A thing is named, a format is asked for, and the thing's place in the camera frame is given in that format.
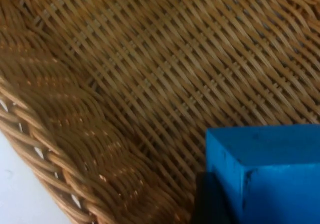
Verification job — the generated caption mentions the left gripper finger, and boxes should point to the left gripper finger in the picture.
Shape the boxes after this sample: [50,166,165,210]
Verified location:
[194,170,247,224]

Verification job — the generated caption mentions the blue cube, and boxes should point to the blue cube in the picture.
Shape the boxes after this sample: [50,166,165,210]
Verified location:
[204,124,320,224]

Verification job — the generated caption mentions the pale brown wicker basket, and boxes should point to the pale brown wicker basket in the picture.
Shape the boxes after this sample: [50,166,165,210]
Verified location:
[0,0,320,224]

